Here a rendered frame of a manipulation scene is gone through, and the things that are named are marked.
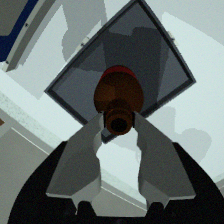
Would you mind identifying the blue crate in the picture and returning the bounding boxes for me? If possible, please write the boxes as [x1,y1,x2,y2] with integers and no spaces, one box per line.
[0,0,38,62]

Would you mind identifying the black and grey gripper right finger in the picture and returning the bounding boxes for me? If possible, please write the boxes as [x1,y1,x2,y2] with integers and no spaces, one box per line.
[132,111,224,224]

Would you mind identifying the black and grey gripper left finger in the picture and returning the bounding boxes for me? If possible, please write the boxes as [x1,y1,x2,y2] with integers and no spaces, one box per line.
[7,111,106,224]

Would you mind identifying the brown bottle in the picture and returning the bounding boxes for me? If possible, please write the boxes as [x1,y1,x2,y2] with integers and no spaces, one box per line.
[93,65,144,135]

